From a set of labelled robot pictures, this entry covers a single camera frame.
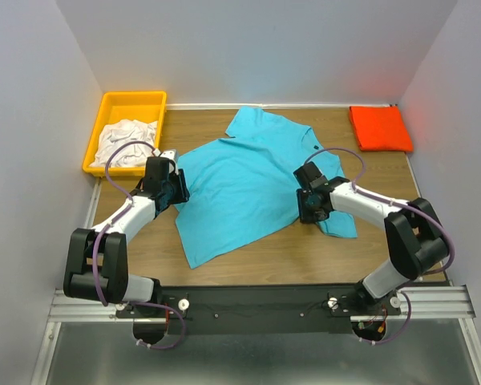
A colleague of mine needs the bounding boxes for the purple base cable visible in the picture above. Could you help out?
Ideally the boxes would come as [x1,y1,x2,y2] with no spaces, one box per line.
[131,302,188,351]
[358,294,414,346]

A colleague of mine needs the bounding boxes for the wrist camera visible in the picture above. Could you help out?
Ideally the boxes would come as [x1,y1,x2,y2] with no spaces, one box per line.
[293,162,328,191]
[153,148,180,171]

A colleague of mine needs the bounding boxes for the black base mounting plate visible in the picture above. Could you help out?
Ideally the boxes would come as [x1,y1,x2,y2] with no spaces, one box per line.
[119,283,400,335]

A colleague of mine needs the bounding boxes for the cyan blue t-shirt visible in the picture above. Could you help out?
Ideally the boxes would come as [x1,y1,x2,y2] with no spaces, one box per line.
[176,107,344,269]

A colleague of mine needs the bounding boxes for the yellow plastic bin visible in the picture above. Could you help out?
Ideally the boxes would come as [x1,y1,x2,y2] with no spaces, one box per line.
[82,91,167,177]

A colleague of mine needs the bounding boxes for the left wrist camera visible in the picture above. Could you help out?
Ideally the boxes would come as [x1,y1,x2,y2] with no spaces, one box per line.
[153,148,180,171]

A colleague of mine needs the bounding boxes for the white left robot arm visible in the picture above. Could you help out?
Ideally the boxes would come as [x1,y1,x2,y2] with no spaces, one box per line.
[63,150,190,317]

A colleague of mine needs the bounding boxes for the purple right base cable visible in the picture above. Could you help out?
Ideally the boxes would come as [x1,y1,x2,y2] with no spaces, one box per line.
[358,294,414,346]

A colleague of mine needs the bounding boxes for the aluminium extrusion rail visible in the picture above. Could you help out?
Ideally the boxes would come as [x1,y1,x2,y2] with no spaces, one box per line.
[48,286,475,322]

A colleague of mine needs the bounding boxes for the crumpled white t-shirt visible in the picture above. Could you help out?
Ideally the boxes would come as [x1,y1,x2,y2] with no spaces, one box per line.
[90,119,158,168]

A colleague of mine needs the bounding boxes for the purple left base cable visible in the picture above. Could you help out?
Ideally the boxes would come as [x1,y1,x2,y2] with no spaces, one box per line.
[131,302,188,351]

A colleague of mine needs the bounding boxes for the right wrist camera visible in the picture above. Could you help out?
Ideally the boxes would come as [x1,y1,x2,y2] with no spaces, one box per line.
[293,162,328,191]

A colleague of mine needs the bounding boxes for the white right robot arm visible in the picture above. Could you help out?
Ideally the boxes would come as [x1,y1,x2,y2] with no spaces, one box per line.
[296,175,454,314]

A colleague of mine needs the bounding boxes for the folded orange t-shirt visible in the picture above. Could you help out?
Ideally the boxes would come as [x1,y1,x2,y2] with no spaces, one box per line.
[349,106,414,152]

